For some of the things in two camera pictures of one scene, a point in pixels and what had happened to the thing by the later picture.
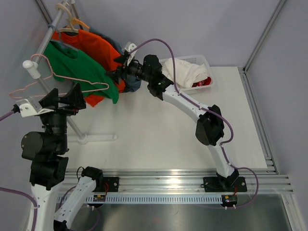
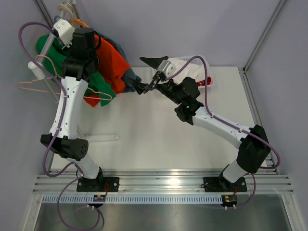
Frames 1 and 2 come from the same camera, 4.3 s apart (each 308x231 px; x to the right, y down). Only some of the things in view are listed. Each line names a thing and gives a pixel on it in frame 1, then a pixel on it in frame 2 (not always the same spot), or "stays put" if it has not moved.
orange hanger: [76, 21] stays put
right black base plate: [212, 184] stays put
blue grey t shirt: [131, 84] stays put
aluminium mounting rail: [259, 180] stays put
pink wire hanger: [57, 75] to [97, 97]
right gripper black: [116, 75] to [141, 88]
